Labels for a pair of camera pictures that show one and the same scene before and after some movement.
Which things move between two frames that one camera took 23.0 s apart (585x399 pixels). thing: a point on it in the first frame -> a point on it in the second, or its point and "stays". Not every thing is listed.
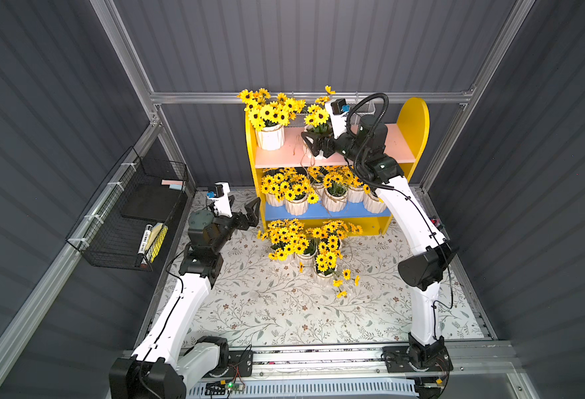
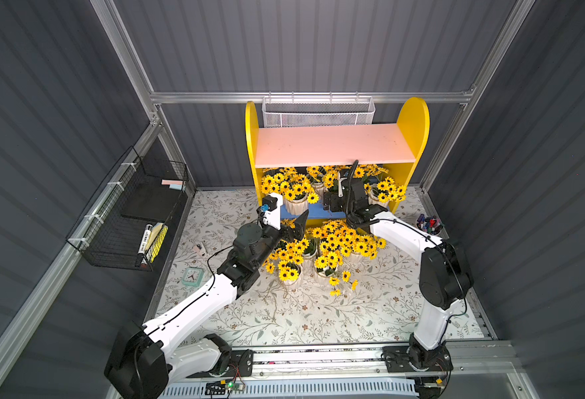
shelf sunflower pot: x=297 y=193 stays
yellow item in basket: x=158 y=234 stays
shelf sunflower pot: x=274 y=186 stays
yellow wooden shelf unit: x=347 y=189 stays
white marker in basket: x=145 y=238 stays
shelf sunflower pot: x=268 y=117 -> x=355 y=247
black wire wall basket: x=139 y=192 stays
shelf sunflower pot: x=316 y=120 -> x=287 y=261
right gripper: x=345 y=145 -> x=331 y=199
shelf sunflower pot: x=316 y=175 stays
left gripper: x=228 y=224 -> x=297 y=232
